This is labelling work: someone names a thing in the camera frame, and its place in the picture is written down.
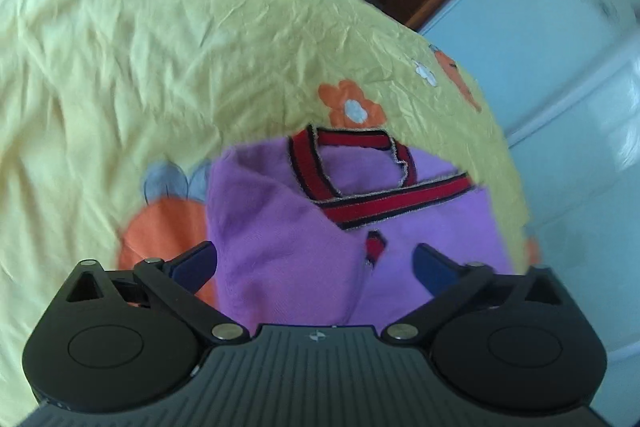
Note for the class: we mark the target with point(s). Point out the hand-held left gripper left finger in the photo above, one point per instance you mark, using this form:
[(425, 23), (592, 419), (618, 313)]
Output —
[(197, 264)]

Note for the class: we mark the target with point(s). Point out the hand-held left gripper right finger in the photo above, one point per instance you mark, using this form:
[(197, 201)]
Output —
[(432, 269)]

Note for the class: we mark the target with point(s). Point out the purple sweater with red collar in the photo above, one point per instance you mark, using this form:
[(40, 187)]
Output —
[(280, 237)]

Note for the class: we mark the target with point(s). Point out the white wardrobe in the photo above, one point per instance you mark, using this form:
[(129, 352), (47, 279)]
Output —
[(560, 107)]

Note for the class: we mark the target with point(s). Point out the yellow printed blanket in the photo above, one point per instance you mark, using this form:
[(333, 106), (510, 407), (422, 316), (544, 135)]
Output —
[(150, 57)]

